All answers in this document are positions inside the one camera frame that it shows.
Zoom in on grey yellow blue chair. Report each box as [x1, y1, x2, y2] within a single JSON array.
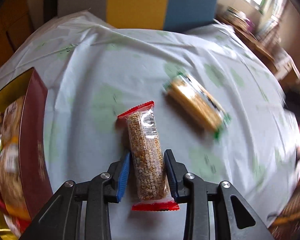
[[57, 0, 217, 33]]

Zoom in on cracker pack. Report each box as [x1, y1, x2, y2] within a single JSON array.
[[164, 72, 231, 140]]

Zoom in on white green-patterned tablecloth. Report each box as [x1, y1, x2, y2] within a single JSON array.
[[0, 11, 300, 239]]

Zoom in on wooden side shelf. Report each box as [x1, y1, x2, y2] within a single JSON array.
[[216, 7, 300, 87]]

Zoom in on sunflower seed snack bag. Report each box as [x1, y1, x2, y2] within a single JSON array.
[[0, 94, 26, 215]]

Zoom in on grain bar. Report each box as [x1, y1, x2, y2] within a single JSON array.
[[117, 101, 179, 212]]

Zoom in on gold tin box, maroon sides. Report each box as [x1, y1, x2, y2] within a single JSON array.
[[0, 68, 52, 239]]

